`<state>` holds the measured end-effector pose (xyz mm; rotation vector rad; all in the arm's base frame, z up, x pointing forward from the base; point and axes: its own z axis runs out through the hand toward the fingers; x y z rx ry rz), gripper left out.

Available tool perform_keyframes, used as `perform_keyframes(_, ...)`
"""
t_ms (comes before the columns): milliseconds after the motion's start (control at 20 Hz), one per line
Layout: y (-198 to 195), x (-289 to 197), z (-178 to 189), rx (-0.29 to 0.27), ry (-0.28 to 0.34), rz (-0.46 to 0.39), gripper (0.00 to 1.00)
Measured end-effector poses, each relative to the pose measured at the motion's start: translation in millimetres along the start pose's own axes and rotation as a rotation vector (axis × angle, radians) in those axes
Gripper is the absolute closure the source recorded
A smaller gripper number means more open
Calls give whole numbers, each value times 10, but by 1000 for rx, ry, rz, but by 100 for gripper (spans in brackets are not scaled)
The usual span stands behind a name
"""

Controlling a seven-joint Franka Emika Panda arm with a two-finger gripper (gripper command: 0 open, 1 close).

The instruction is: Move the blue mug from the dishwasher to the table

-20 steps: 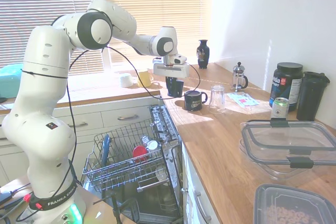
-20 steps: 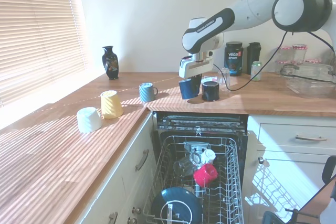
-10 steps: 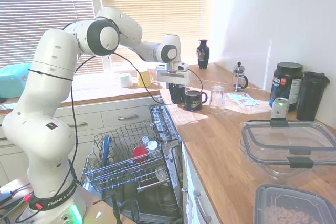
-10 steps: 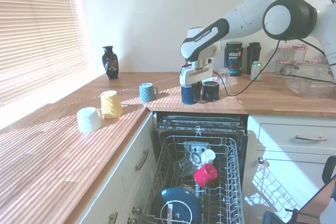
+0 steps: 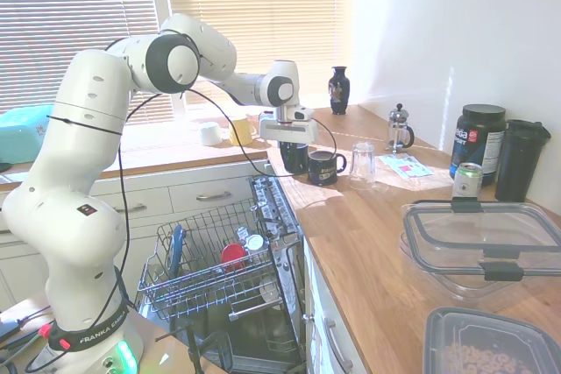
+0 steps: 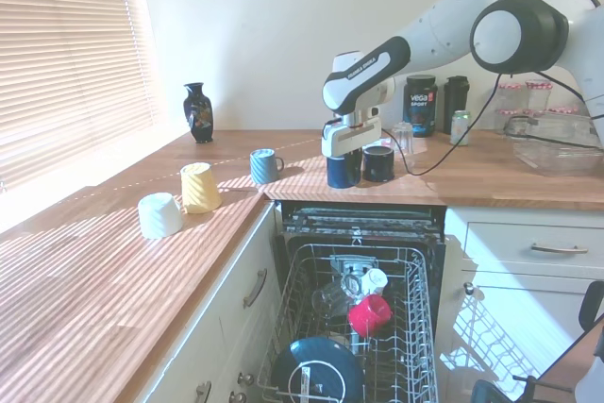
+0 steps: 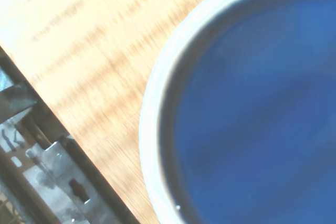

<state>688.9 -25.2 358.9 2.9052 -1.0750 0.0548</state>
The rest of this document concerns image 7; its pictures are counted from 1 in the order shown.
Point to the black dishwasher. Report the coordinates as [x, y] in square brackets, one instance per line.
[52, 169]

